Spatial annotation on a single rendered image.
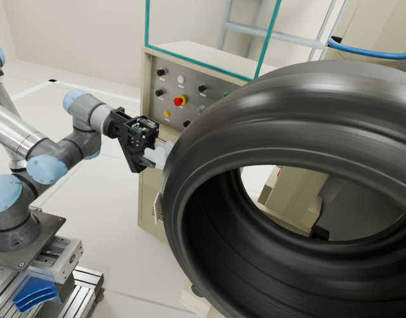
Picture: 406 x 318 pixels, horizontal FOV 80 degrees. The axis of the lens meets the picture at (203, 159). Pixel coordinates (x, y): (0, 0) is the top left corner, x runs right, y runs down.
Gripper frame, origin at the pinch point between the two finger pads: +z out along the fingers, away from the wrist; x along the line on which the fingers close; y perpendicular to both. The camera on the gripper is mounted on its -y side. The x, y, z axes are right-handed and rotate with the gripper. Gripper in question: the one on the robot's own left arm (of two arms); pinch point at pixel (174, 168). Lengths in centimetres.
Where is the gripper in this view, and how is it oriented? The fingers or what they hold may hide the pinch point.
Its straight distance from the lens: 60.2
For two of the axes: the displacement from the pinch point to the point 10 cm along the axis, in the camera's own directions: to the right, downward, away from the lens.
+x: 4.8, -4.5, 7.5
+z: 8.4, 4.9, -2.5
